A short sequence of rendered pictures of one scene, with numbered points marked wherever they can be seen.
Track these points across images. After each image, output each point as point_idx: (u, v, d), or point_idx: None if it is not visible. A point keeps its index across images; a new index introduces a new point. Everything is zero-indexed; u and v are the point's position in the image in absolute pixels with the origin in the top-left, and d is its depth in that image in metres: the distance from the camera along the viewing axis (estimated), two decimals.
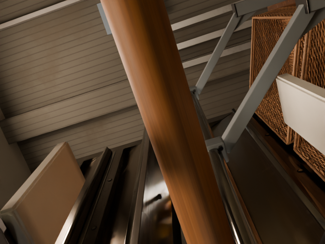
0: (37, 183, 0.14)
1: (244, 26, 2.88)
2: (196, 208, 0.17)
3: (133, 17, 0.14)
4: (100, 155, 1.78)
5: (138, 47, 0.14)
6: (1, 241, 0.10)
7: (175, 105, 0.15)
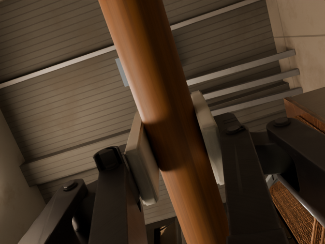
0: (142, 134, 0.15)
1: (256, 84, 3.07)
2: (198, 216, 0.17)
3: (135, 27, 0.14)
4: None
5: (140, 57, 0.14)
6: (122, 183, 0.11)
7: (177, 114, 0.15)
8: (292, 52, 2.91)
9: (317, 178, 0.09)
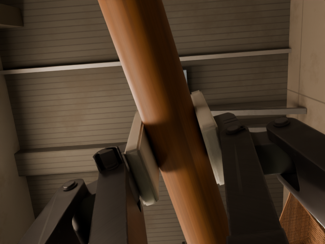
0: (142, 134, 0.15)
1: (263, 131, 3.24)
2: (198, 216, 0.17)
3: (135, 28, 0.14)
4: None
5: (140, 57, 0.14)
6: (122, 183, 0.11)
7: (177, 114, 0.15)
8: (303, 110, 3.11)
9: (317, 178, 0.09)
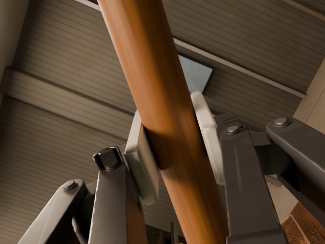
0: (142, 134, 0.15)
1: None
2: (199, 221, 0.17)
3: (137, 36, 0.14)
4: None
5: (142, 65, 0.14)
6: (122, 183, 0.11)
7: (179, 122, 0.15)
8: None
9: (317, 178, 0.09)
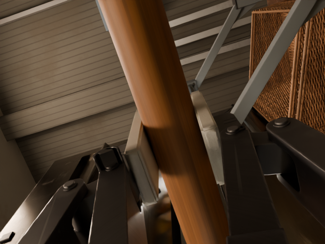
0: (142, 134, 0.15)
1: (244, 22, 2.87)
2: (198, 218, 0.17)
3: (135, 30, 0.14)
4: (99, 150, 1.77)
5: (140, 60, 0.14)
6: (122, 183, 0.11)
7: (177, 117, 0.15)
8: None
9: (317, 178, 0.09)
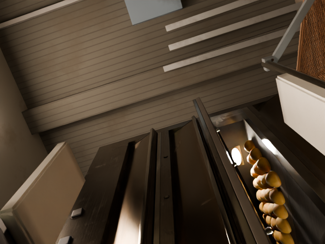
0: (37, 183, 0.14)
1: (272, 16, 2.90)
2: None
3: None
4: (145, 136, 1.80)
5: None
6: (1, 241, 0.10)
7: None
8: None
9: None
